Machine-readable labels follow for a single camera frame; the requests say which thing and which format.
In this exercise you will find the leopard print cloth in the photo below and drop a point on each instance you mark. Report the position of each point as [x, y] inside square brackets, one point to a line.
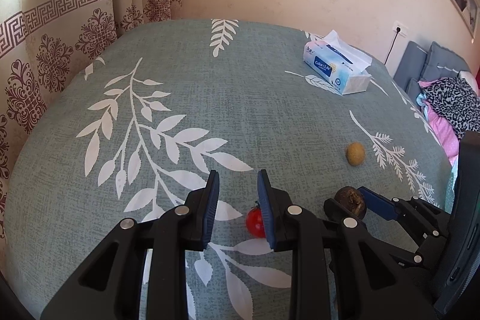
[450, 99]

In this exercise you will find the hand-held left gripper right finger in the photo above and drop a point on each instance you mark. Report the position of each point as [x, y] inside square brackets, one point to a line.
[267, 211]

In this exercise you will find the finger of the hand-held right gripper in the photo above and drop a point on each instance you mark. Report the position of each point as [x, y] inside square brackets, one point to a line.
[378, 205]
[332, 209]

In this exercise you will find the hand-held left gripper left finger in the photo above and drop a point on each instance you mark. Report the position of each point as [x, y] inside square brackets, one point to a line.
[210, 207]

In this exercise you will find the beige patterned curtain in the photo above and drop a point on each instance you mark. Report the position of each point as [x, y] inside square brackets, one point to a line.
[56, 43]

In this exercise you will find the pink cloth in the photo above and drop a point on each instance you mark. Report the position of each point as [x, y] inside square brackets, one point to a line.
[444, 134]

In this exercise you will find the dark brown water chestnut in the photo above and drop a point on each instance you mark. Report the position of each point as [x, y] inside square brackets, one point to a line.
[348, 200]

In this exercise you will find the red tomato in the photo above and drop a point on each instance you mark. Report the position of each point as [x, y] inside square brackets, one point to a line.
[254, 225]

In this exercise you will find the white wall socket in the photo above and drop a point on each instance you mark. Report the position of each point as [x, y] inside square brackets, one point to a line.
[399, 28]

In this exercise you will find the blue and white tissue pack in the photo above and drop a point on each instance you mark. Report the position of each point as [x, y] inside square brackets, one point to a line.
[322, 61]

